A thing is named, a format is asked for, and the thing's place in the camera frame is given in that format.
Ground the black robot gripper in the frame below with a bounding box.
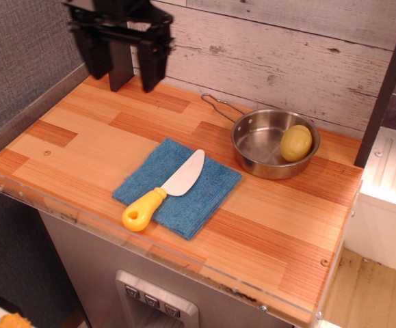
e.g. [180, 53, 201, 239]
[62, 1, 173, 93]

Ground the yellow toy potato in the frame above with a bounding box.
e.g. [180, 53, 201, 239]
[280, 125, 313, 162]

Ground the stainless steel pot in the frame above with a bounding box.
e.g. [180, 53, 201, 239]
[201, 93, 320, 180]

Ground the blue folded cloth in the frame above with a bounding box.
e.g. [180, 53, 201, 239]
[112, 138, 242, 240]

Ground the grey toy kitchen cabinet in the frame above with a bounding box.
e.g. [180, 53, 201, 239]
[36, 208, 308, 328]

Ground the silver dispenser button panel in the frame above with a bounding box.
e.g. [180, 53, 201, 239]
[115, 270, 200, 327]

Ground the orange object bottom left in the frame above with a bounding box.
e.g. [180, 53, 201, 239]
[0, 313, 33, 328]

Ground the dark left shelf post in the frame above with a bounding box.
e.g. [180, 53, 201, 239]
[109, 41, 134, 92]

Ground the dark shelf post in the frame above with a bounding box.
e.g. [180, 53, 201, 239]
[354, 45, 396, 168]
[109, 41, 134, 92]

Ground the yellow handled toy knife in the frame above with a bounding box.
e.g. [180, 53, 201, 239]
[122, 150, 205, 232]

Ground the dark right shelf post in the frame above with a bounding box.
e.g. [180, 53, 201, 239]
[354, 45, 396, 168]

